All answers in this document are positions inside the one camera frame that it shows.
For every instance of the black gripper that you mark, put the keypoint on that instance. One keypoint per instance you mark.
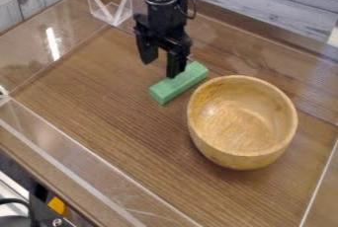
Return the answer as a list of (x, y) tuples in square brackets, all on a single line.
[(159, 35)]

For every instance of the green rectangular block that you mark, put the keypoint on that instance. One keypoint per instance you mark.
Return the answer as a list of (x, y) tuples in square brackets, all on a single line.
[(169, 88)]

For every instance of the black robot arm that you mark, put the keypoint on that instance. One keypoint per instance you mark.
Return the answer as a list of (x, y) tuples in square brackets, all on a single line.
[(169, 11)]

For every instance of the brown wooden bowl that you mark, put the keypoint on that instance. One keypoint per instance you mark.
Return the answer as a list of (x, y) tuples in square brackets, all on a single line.
[(242, 121)]

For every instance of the yellow and black device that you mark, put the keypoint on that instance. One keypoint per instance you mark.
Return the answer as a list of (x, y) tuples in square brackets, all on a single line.
[(57, 205)]

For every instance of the clear acrylic corner bracket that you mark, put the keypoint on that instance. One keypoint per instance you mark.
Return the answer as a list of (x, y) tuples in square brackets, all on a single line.
[(111, 13)]

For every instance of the clear acrylic tray wall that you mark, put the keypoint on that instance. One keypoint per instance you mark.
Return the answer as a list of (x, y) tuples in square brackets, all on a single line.
[(111, 150)]

